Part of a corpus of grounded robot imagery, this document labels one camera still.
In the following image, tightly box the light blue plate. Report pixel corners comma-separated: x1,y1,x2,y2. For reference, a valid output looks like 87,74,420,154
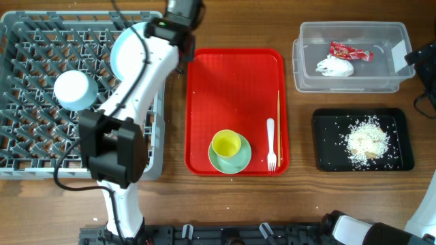
110,22,146,81

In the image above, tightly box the red snack wrapper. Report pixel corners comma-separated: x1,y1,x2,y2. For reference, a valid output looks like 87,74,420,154
329,42,374,62

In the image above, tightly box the white tissue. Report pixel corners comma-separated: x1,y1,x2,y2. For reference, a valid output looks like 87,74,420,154
315,55,354,77

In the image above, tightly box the pile of rice waste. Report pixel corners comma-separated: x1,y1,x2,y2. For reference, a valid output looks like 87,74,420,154
334,115,400,171

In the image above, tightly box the light blue bowl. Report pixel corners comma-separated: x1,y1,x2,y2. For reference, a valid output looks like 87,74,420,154
54,70,98,111

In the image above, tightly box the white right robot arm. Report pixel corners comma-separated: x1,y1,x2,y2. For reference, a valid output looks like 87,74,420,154
320,42,435,245

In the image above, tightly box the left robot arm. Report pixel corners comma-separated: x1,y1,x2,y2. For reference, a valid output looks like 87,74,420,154
79,0,205,244

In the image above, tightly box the clear plastic waste bin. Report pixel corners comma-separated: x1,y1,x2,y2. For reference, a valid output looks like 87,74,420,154
292,21,416,93

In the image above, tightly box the black waste tray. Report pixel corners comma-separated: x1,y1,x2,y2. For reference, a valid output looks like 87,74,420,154
313,108,415,172

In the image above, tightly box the grey dishwasher rack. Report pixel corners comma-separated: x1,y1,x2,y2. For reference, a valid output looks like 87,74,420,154
1,11,159,180

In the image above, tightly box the white label in bin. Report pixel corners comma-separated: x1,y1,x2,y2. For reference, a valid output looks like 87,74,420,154
391,39,407,73

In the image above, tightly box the red plastic tray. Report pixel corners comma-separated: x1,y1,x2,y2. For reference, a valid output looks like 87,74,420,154
185,48,290,176

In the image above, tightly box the wooden chopstick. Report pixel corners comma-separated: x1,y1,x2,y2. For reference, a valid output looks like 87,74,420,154
277,90,281,168

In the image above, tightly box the yellow cup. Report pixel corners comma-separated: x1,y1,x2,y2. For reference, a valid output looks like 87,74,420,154
212,129,242,158

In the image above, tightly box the green saucer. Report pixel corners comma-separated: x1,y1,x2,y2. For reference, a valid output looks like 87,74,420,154
208,133,252,174

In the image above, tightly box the white plastic fork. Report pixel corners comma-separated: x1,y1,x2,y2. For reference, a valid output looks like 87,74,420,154
266,118,277,172

